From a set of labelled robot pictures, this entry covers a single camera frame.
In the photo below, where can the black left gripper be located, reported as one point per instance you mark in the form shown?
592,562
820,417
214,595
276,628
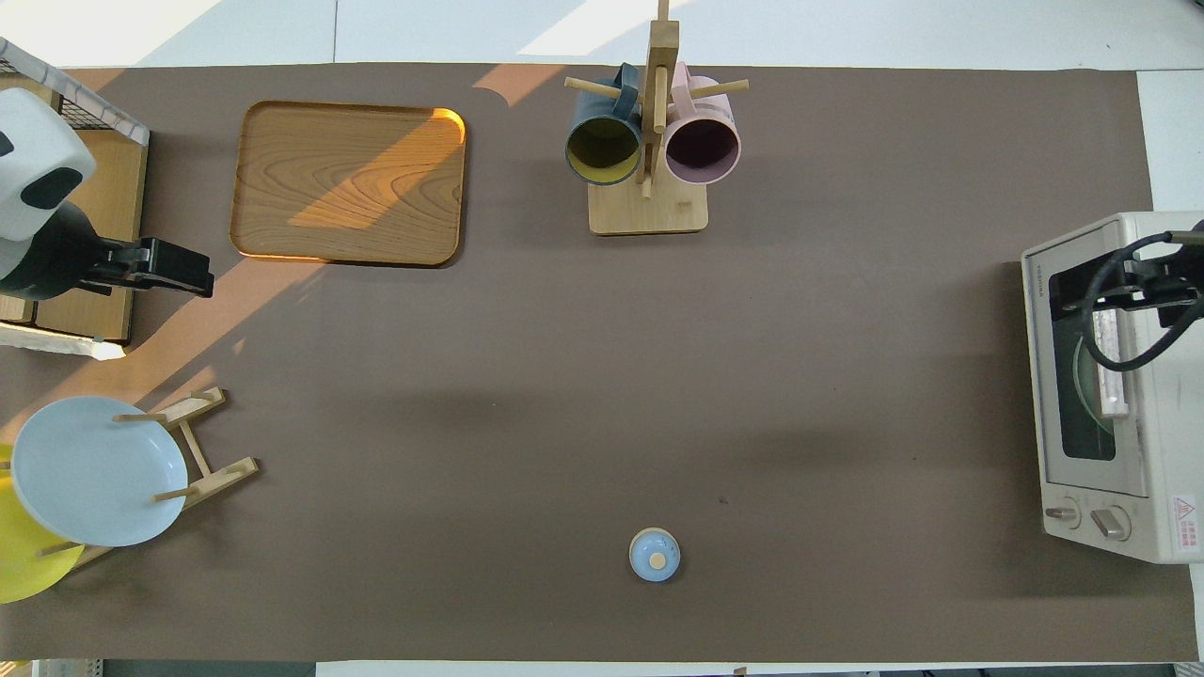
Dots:
174,268

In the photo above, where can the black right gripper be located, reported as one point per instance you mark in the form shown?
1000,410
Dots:
1162,282

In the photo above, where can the pale green plate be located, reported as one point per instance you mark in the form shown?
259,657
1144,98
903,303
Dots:
1086,385

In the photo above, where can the glass oven door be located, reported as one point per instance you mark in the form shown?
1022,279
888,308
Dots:
1058,376

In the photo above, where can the white toaster oven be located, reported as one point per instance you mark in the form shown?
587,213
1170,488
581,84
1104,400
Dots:
1166,451

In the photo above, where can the silver oven knob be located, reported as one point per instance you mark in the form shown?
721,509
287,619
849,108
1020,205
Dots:
1063,513
1112,523

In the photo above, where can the wooden serving tray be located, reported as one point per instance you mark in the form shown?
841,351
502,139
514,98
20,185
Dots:
348,188

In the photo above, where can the wooden plate rack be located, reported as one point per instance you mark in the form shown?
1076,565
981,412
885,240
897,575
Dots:
202,470

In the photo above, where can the light blue plate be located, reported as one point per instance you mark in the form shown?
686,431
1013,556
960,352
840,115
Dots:
89,470

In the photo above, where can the yellow plate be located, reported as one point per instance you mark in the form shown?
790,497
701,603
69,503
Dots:
23,564

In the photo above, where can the brown table mat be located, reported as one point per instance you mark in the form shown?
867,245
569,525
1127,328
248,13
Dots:
564,395

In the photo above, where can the dark blue mug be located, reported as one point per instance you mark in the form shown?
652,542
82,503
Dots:
602,150

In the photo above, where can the pink mug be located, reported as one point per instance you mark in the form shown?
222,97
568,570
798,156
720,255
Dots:
704,149

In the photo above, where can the wooden mug tree stand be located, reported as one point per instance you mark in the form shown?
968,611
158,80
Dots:
649,212

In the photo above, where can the blue bell with wooden knob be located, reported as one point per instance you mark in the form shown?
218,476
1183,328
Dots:
655,555

